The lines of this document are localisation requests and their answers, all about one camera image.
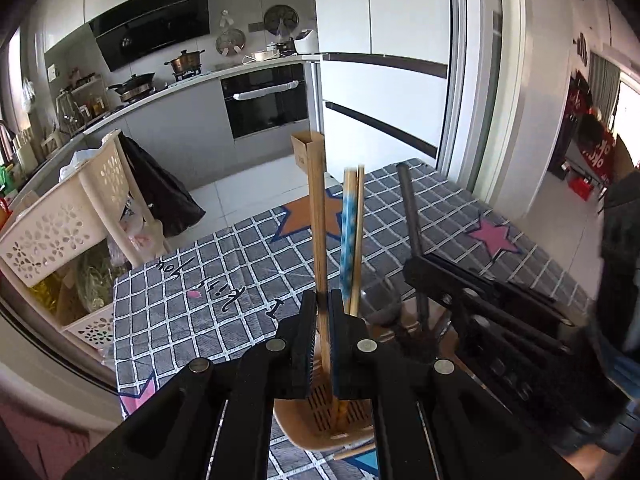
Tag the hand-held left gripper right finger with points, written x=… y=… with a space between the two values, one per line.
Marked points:
x=342 y=350

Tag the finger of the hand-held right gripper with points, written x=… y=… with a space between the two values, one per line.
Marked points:
x=450 y=275
x=500 y=320

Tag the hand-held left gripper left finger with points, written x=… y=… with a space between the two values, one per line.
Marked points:
x=305 y=340

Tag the beige plastic utensil holder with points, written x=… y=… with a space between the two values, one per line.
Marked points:
x=315 y=415

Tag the blue patterned chopstick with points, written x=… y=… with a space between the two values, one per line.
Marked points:
x=347 y=230

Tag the grey checkered tablecloth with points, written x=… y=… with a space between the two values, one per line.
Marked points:
x=200 y=320

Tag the cardboard box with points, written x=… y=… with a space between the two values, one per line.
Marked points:
x=300 y=152

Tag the black bag on trolley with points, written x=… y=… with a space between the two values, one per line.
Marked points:
x=160 y=185

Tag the green vegetables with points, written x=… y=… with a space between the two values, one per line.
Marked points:
x=97 y=285

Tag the black built-in oven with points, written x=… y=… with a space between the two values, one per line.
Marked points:
x=265 y=110

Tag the grey kitchen counter cabinet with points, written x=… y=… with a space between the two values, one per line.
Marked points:
x=175 y=140

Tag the white rice cooker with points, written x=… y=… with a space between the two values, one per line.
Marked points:
x=306 y=42

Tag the beige plastic storage cart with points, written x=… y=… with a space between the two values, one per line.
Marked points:
x=50 y=230

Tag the copper cooking pot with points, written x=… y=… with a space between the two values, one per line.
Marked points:
x=184 y=62

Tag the large round hanging rack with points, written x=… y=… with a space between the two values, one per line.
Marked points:
x=281 y=19

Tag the black wok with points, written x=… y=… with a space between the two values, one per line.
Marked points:
x=132 y=85

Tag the small round hanging rack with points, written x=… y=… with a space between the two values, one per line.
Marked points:
x=231 y=41

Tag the glass jar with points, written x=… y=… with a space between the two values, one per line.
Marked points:
x=69 y=112

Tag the black range hood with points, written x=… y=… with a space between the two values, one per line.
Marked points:
x=150 y=30

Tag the hanging plastic bag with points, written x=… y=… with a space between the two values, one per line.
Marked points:
x=28 y=94

